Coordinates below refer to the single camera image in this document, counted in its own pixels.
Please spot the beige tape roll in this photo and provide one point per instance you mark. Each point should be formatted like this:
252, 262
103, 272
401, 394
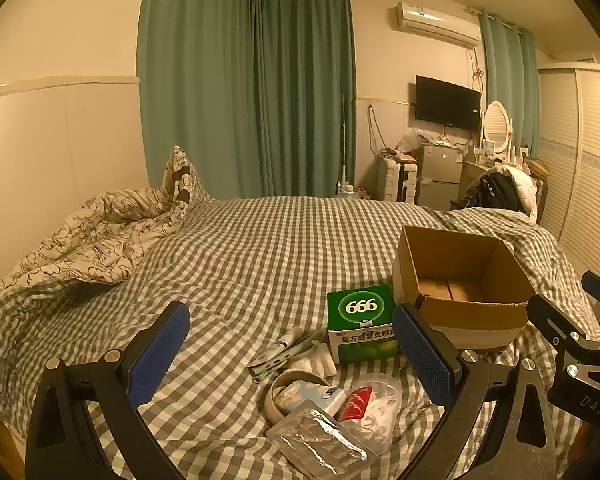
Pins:
274, 391

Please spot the light blue tissue packet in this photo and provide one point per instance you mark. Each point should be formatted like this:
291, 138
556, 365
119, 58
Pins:
310, 396

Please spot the floral quilt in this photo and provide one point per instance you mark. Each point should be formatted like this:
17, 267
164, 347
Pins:
90, 240

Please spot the dark suitcase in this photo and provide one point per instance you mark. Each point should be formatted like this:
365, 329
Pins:
540, 200

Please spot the brown cardboard box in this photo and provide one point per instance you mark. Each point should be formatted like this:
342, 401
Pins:
480, 312

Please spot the white oval mirror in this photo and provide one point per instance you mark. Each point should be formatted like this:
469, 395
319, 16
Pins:
496, 122

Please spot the clear blister pack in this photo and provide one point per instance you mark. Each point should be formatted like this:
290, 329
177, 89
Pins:
315, 441

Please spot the green medicine box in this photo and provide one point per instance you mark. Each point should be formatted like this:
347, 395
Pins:
360, 310

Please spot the clear plastic bag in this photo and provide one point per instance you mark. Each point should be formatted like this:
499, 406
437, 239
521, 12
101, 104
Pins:
382, 425

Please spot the white louvred wardrobe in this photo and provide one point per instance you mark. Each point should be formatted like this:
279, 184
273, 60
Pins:
585, 160

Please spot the brown patterned pillow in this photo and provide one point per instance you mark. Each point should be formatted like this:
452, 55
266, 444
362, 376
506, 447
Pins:
182, 180

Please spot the light green curtain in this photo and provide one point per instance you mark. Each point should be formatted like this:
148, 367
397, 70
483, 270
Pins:
510, 85

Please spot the grey small fridge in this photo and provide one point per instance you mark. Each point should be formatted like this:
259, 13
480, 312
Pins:
437, 175

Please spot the red tube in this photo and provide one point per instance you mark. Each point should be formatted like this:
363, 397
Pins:
357, 403

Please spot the wooden dresser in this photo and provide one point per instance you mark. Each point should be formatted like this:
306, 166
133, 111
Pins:
472, 175

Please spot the white jacket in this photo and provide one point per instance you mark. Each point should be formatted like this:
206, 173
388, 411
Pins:
522, 185

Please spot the small white tube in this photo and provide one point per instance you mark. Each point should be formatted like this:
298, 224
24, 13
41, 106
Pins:
290, 341

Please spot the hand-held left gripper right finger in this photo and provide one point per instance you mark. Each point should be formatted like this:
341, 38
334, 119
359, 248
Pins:
421, 350

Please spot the white cloth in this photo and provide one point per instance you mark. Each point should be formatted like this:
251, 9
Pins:
315, 358

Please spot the clear water bottle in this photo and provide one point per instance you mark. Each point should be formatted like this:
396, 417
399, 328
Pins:
345, 192

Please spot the black television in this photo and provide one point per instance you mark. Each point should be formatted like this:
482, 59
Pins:
447, 104

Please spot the white pole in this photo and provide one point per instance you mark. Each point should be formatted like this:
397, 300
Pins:
344, 140

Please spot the white air conditioner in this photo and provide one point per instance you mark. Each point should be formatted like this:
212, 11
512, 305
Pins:
435, 22

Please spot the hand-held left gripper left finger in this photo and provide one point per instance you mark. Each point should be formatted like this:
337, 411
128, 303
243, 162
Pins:
159, 355

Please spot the black jacket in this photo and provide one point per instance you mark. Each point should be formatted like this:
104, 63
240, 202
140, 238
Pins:
492, 190

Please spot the crumpled plastic bag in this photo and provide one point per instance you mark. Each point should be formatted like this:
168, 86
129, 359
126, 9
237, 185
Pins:
410, 140

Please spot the grey oblong gadget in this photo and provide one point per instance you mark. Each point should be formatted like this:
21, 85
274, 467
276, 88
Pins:
267, 364

